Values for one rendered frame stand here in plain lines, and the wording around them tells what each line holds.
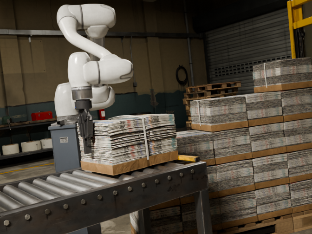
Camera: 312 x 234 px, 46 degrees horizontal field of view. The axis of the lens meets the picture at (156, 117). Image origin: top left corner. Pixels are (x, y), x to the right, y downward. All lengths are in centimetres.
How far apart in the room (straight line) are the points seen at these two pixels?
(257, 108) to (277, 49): 743
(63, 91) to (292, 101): 165
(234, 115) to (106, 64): 126
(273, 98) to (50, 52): 713
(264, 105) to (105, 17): 132
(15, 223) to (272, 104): 203
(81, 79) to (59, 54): 773
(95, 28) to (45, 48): 715
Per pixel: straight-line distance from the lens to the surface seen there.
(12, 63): 885
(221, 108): 259
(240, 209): 276
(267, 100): 277
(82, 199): 134
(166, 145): 173
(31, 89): 899
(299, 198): 300
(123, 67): 164
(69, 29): 195
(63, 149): 246
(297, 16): 367
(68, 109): 243
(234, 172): 266
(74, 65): 162
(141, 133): 163
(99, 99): 243
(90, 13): 209
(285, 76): 286
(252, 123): 270
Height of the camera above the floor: 111
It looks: 3 degrees down
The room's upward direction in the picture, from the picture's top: 6 degrees counter-clockwise
